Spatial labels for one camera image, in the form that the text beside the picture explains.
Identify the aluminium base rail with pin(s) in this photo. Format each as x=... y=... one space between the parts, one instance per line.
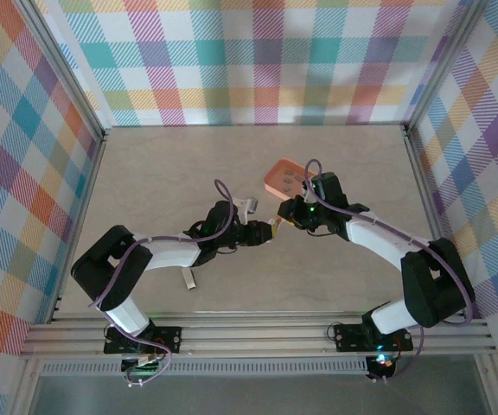
x=253 y=337

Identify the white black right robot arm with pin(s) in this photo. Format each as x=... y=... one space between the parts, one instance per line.
x=430 y=281

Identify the black controller box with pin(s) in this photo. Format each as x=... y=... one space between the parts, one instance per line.
x=383 y=365
x=138 y=367

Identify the pink plastic tray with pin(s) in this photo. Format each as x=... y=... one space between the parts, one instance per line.
x=275 y=175

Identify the small silver rectangular object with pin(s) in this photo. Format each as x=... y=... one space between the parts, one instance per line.
x=190 y=281

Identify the aluminium frame post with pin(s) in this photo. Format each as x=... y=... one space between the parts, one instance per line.
x=441 y=65
x=64 y=65

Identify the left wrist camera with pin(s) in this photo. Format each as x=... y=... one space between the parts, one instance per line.
x=249 y=204

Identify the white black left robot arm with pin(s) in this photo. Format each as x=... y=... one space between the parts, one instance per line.
x=102 y=268

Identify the aluminium table side rail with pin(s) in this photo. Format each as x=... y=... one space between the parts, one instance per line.
x=427 y=194
x=80 y=216

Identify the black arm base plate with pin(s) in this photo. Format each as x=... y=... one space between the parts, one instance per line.
x=348 y=339
x=171 y=339

